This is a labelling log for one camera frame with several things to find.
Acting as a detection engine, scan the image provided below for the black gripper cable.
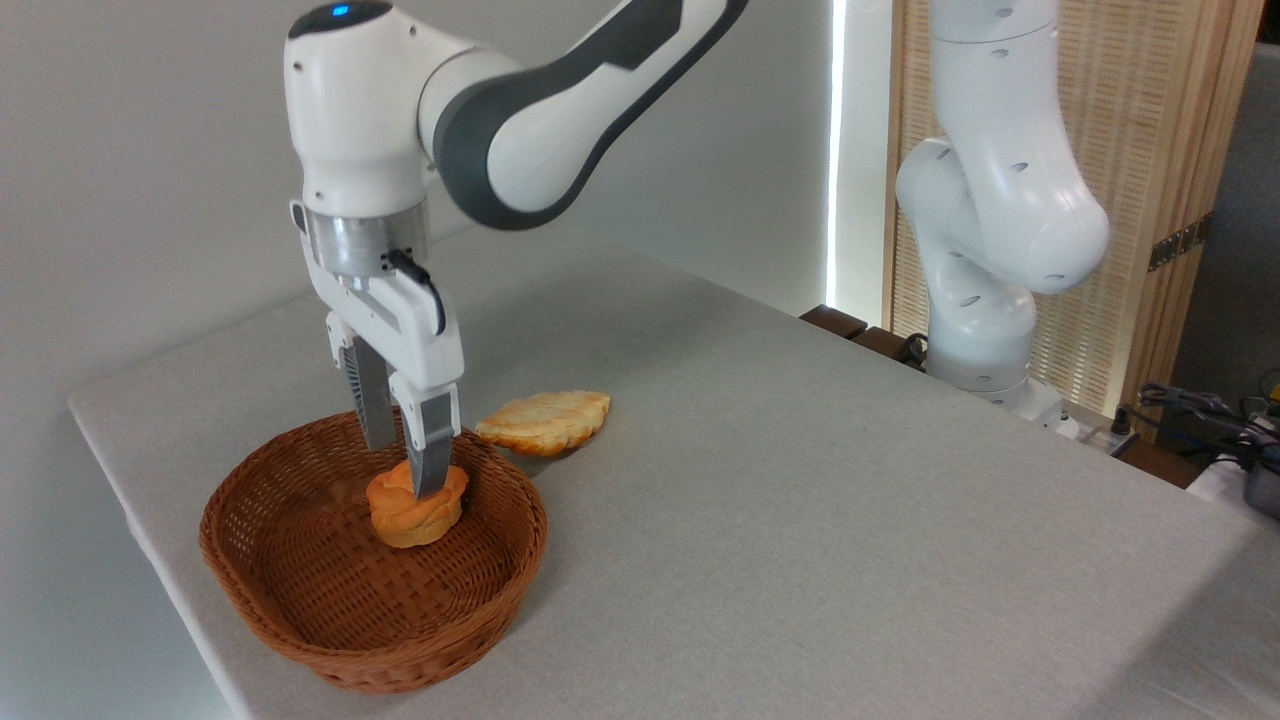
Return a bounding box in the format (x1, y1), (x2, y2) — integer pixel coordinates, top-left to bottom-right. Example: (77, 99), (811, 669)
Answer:
(385, 249), (448, 337)

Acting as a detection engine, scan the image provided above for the brown wicker basket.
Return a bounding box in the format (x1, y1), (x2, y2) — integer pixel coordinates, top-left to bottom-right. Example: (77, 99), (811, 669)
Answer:
(199, 405), (549, 696)

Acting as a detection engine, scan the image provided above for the round orange bread roll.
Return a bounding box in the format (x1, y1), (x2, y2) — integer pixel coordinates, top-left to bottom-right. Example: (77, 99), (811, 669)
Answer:
(365, 456), (470, 550)

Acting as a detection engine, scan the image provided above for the dark brown wooden block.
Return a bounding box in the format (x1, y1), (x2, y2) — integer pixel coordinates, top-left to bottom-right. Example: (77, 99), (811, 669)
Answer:
(799, 304), (869, 341)
(850, 325), (931, 371)

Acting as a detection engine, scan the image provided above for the dark metal screen hinge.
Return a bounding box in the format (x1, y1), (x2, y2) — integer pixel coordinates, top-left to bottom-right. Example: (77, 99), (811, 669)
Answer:
(1147, 212), (1215, 273)

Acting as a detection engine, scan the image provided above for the flat pale bread slice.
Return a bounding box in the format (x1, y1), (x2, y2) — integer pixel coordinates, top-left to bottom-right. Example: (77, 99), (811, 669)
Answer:
(474, 389), (612, 459)

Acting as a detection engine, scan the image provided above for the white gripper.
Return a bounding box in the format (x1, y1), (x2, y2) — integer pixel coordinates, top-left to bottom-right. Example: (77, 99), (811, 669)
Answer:
(290, 199), (467, 500)

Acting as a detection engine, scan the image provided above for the bundle of black cables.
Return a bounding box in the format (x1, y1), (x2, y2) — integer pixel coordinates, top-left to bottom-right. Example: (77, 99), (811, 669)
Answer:
(1112, 372), (1280, 473)

